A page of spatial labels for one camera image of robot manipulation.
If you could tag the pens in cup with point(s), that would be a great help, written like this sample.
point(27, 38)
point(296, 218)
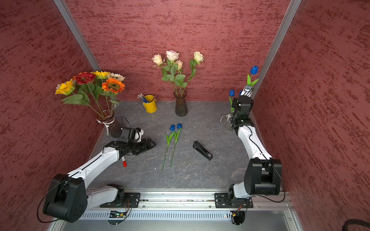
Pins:
point(143, 98)

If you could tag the large yellow sunflower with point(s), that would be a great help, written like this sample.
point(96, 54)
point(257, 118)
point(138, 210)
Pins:
point(100, 77)

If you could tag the black stapler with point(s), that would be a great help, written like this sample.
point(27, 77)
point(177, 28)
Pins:
point(205, 153)

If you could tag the clear glass vase with ribbon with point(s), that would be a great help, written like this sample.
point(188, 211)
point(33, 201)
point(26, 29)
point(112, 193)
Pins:
point(226, 119)

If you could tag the middle dark ribbed vase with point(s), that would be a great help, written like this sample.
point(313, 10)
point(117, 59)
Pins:
point(181, 108)

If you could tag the yellow pen cup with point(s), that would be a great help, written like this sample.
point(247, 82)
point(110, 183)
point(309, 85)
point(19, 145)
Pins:
point(150, 106)

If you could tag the red white marker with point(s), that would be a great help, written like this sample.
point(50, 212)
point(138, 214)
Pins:
point(124, 162)

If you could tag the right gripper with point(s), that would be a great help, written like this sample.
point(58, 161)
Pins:
point(234, 101)

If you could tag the white rose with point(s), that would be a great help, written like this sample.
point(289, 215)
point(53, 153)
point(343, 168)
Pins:
point(165, 69)
point(172, 57)

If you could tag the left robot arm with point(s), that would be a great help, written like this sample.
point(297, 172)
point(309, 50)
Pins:
point(69, 197)

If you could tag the left dark glass vase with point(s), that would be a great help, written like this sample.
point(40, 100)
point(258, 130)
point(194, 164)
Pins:
point(113, 127)

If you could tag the cream rose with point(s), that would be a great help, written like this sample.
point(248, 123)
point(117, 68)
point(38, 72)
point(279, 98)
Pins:
point(179, 78)
point(197, 60)

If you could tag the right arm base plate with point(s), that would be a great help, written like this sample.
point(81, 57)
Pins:
point(222, 200)

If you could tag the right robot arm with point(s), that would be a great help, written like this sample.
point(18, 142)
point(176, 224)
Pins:
point(263, 173)

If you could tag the white rose top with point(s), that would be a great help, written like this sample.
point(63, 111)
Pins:
point(172, 57)

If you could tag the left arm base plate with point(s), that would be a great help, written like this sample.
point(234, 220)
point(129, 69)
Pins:
point(124, 200)

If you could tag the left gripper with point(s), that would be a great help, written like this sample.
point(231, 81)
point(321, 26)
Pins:
point(144, 147)

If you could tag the cream gerbera flower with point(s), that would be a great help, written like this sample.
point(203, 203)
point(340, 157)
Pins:
point(116, 77)

